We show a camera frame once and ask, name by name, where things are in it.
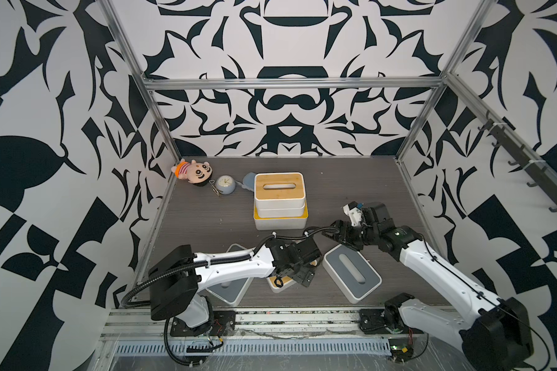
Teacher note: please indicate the grey top tissue box right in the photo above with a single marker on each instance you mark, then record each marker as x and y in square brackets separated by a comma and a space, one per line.
[352, 273]

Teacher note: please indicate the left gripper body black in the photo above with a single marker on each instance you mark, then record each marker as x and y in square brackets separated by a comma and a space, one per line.
[299, 271]

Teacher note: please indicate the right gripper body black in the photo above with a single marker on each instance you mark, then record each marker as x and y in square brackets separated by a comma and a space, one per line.
[346, 232]

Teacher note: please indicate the wood top tissue box front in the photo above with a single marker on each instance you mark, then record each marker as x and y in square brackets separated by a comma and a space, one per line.
[281, 280]

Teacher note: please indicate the grey tissue box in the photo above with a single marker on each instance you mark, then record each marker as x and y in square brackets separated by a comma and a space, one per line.
[352, 273]
[231, 282]

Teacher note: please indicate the blue glasses case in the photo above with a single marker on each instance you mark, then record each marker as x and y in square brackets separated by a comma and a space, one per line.
[248, 182]

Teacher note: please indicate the blue round alarm clock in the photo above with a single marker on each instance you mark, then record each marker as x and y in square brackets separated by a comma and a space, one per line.
[225, 185]

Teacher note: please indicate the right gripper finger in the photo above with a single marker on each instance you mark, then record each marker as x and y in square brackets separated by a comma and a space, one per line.
[340, 231]
[355, 243]

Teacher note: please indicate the wood tissue box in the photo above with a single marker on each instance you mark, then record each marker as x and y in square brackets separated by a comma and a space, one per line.
[281, 280]
[279, 191]
[299, 212]

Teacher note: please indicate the cartoon boy plush toy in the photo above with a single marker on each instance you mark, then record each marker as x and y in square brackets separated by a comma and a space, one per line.
[195, 173]

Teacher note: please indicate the gold key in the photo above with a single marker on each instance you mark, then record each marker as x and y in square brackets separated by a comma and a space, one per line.
[214, 188]

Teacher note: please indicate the yellow top tissue box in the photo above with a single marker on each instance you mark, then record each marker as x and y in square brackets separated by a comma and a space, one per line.
[281, 224]

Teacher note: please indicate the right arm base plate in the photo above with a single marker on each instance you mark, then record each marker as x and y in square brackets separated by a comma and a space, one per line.
[376, 321]

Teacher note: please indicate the aluminium frame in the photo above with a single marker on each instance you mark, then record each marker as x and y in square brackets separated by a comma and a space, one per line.
[343, 81]

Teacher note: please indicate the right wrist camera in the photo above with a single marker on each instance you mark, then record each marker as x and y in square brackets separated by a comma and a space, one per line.
[354, 211]

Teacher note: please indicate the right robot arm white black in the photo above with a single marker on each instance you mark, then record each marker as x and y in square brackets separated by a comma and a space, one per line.
[493, 333]

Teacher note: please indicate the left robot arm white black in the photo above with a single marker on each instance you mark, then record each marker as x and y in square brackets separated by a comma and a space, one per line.
[172, 290]

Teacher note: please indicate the white slotted cable duct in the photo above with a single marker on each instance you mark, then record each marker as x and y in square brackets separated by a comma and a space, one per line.
[271, 347]

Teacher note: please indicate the grey top tissue box left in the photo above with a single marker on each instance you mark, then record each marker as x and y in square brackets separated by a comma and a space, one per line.
[231, 282]

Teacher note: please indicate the black wall hook rack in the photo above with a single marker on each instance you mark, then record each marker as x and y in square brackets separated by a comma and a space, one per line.
[523, 157]

